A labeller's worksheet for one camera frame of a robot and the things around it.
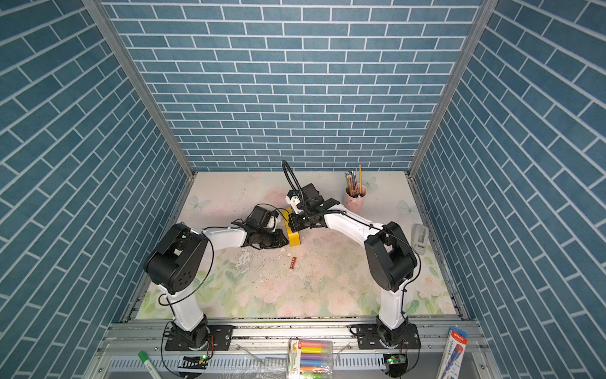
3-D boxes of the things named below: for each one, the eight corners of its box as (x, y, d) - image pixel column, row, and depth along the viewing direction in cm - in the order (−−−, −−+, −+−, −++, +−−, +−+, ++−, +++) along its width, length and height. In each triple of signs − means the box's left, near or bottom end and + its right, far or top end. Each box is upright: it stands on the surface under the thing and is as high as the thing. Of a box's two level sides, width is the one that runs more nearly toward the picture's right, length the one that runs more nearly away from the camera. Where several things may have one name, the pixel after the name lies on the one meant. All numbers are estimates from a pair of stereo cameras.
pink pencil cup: (344, 214, 107) (347, 197, 97) (342, 199, 112) (345, 182, 103) (363, 214, 107) (368, 197, 98) (361, 199, 112) (365, 182, 103)
